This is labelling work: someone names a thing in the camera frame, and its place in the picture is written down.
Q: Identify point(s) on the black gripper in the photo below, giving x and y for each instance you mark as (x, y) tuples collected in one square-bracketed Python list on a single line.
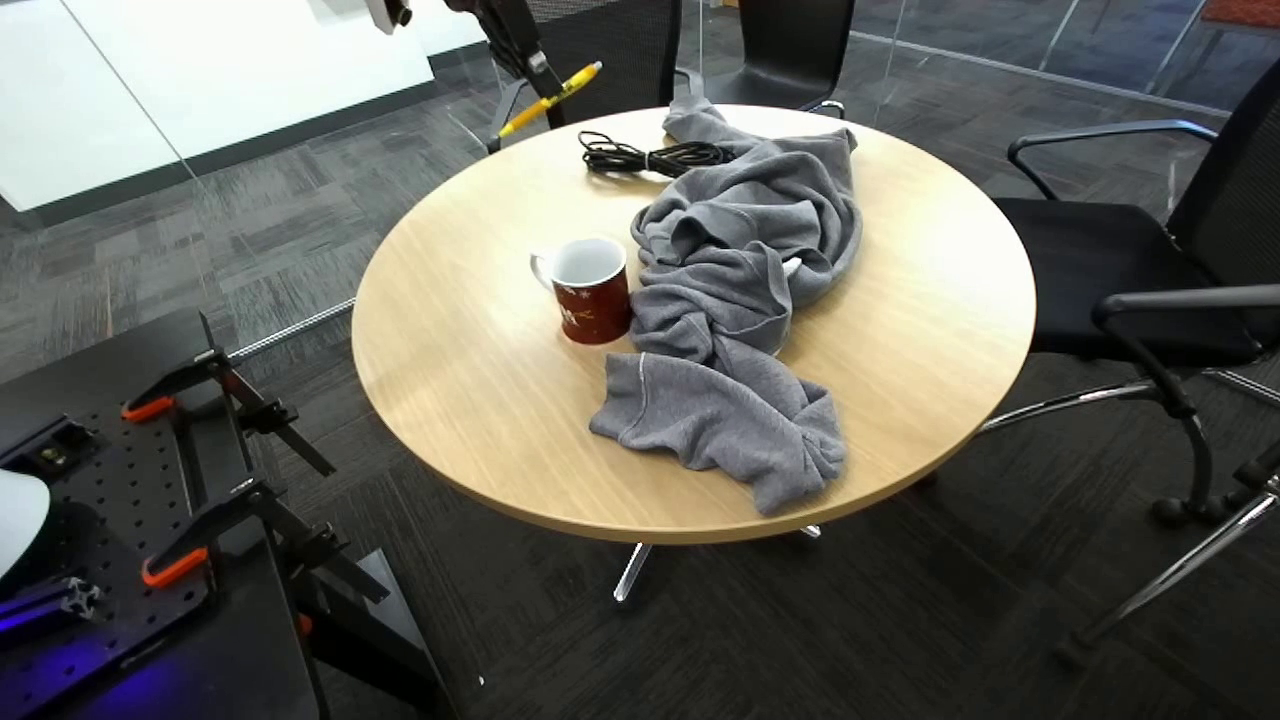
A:
[(514, 34)]

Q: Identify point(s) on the yellow orange pen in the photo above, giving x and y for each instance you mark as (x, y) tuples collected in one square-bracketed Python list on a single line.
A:
[(541, 107)]

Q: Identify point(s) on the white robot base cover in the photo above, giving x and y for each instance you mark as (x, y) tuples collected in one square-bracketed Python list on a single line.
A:
[(26, 504)]

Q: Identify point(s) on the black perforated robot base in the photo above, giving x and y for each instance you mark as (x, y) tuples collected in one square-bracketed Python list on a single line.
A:
[(238, 637)]

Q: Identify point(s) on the dark red mug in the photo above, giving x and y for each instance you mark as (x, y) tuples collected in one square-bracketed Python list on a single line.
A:
[(588, 280)]

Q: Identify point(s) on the black chair back middle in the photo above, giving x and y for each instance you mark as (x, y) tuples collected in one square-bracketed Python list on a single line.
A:
[(790, 53)]

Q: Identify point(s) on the grey fleece cloth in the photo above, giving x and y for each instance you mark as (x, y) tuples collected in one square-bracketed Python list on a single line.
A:
[(731, 253)]

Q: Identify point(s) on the round wooden table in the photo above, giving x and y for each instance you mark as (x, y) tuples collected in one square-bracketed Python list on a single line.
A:
[(460, 351)]

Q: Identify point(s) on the upper black orange clamp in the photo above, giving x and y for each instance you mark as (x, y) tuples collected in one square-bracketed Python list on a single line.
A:
[(251, 404)]

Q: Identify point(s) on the black orange clamp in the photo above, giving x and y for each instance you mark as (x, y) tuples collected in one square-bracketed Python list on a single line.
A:
[(259, 514), (251, 404)]

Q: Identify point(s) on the lower black orange clamp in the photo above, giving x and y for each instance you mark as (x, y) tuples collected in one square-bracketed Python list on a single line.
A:
[(259, 514)]

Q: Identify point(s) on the black office chair right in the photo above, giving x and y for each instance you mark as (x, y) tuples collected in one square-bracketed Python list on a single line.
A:
[(1178, 297)]

